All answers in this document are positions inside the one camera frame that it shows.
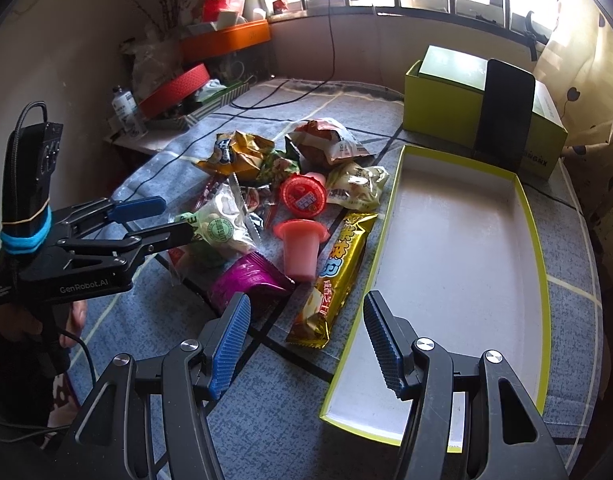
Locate purple snack packet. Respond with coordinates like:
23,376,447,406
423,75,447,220
209,252,296,318

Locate clear bag white candies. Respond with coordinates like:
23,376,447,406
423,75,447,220
168,176,260,283

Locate gold long snack bar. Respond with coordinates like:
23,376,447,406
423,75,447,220
286,212,379,349

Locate orange yellow chips bag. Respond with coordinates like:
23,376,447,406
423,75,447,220
195,130,275,182

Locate pink jelly cup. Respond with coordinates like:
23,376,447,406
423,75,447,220
273,219,329,283

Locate red lid jelly cup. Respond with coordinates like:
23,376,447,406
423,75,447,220
279,172,327,219

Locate pale green nut packet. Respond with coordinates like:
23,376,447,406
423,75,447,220
326,162,390,212

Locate white orange snack bag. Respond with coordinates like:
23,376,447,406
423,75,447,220
287,118,371,169

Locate green snack packet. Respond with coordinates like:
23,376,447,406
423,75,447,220
254,150,301,186

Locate left hand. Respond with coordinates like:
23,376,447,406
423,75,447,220
0,300,87,341

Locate bedside white table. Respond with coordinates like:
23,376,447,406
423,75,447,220
105,130,182,156

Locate striped green white box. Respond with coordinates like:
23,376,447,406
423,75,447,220
146,82,250,132

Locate white plastic bottle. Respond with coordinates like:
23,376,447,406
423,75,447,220
111,86,148,139

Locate red woven basket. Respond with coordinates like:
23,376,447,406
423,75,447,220
139,64,210,119

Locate orange storage box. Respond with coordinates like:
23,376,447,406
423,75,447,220
180,20,272,64

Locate black smartphone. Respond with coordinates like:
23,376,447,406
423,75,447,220
473,58,535,172

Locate green cardboard box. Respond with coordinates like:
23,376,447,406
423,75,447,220
403,46,568,180

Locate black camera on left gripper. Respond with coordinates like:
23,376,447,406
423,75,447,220
0,101,64,255

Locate black power cable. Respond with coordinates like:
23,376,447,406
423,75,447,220
121,0,338,201

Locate black window clamp mount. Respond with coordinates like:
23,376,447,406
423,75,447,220
524,11,550,62

